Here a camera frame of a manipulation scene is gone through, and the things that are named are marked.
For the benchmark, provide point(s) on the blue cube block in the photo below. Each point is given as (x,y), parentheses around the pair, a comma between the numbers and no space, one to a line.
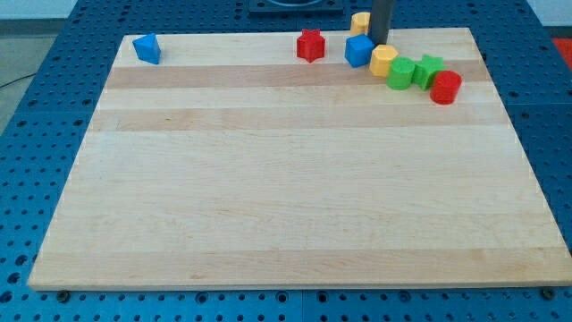
(358,50)

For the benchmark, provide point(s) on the yellow hexagon block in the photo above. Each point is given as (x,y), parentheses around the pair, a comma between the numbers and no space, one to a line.
(381,59)

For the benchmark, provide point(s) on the light wooden board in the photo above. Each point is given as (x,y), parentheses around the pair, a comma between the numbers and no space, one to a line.
(233,164)

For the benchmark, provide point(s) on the red star block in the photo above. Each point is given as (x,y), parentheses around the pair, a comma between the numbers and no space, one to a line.
(310,45)

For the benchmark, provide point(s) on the green cylinder block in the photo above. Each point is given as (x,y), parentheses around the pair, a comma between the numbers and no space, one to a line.
(401,73)

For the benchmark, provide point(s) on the yellow cylinder block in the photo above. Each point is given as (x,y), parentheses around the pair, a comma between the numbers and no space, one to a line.
(359,23)

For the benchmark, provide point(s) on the green star block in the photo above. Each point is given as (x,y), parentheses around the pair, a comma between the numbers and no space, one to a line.
(425,71)

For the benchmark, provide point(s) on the red cylinder block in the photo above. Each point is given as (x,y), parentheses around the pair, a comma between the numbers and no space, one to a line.
(446,85)

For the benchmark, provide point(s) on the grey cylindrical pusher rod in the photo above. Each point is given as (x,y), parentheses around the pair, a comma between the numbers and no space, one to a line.
(380,21)

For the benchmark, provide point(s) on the blue triangular prism block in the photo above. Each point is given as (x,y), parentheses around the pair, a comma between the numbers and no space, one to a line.
(147,48)

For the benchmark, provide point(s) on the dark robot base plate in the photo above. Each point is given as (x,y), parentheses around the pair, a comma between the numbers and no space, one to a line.
(295,6)

